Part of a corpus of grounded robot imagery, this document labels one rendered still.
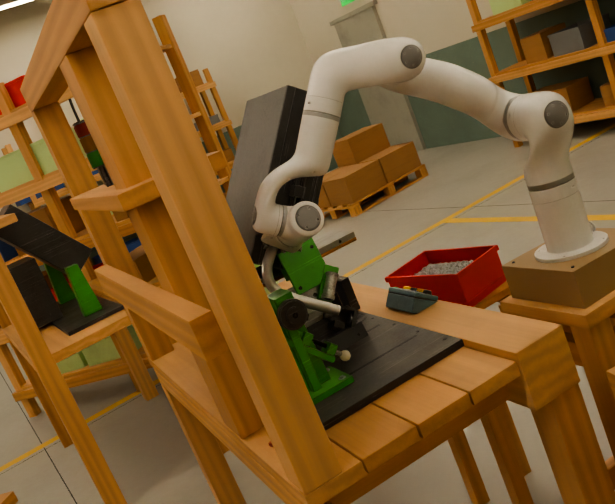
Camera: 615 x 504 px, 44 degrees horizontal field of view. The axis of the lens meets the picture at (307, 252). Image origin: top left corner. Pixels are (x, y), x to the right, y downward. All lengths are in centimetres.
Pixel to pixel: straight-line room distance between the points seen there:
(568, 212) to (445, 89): 45
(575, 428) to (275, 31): 1099
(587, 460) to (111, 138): 131
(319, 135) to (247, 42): 1046
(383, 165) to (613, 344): 673
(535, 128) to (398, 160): 684
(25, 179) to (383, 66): 397
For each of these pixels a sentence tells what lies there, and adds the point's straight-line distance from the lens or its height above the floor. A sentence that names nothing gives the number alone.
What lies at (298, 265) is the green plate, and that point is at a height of 114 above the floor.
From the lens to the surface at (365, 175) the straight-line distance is 839.
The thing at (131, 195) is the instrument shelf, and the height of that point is 153.
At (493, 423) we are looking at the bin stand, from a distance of 246.
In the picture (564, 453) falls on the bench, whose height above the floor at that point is 61.
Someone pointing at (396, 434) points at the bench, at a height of 88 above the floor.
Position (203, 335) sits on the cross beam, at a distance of 149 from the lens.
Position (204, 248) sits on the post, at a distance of 137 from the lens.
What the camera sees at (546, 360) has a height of 84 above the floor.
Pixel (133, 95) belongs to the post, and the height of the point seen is 170.
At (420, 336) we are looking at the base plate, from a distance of 198.
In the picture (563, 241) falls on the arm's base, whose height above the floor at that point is 99.
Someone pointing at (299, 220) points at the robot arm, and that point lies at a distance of 174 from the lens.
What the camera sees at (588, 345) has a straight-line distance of 199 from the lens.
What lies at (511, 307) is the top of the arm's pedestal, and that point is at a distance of 214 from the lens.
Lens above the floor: 163
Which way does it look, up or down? 12 degrees down
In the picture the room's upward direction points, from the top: 22 degrees counter-clockwise
